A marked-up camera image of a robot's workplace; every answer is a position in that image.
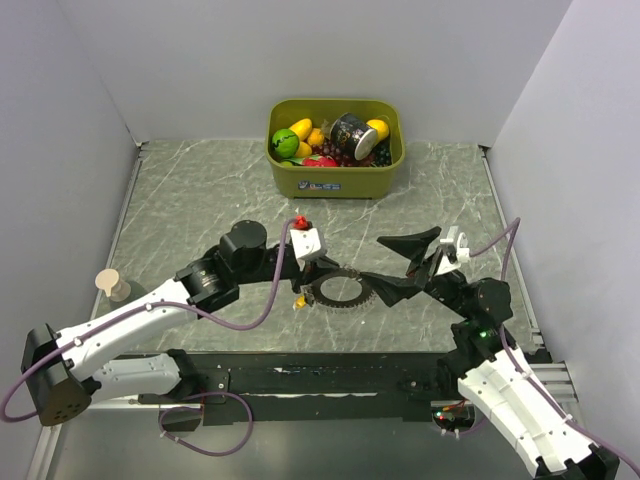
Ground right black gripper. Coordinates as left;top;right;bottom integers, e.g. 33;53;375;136
359;224;473;318

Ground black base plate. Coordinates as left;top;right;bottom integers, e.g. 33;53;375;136
131;349;471;425

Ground yellow toy mango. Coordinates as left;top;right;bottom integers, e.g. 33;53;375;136
289;118;313;142

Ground yellow tag key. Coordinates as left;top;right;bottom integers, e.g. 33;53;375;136
293;296;307;310

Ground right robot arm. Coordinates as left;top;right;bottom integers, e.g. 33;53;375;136
361;227;620;479

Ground olive green plastic bin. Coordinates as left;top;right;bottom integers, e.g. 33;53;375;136
265;98;406;199

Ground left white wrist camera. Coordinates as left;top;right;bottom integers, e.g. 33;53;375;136
289;227;327;271

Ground yellow toy lemon right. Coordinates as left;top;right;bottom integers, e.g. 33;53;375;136
366;119;390;143

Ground dark toy grapes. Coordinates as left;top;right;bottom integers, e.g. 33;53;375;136
371;142;393;167

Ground green toy watermelon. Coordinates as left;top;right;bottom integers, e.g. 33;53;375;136
271;129;300;159

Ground red toy dragonfruit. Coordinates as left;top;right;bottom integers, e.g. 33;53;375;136
301;155;339;168

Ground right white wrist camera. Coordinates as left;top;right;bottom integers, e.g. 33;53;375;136
435;226;470;276

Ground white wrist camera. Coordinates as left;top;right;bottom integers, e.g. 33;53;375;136
289;227;327;271
435;226;470;276

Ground orange toy fruit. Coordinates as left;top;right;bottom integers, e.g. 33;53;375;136
306;128;325;147

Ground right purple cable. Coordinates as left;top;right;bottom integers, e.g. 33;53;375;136
442;217;640;476

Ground black printed can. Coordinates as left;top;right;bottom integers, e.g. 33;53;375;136
330;113;378;161

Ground small yellow toy lemon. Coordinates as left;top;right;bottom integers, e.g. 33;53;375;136
294;141;313;158

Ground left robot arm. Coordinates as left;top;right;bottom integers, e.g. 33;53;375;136
21;217;340;426

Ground large metal keyring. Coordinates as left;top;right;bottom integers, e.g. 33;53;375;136
304;267;376;311

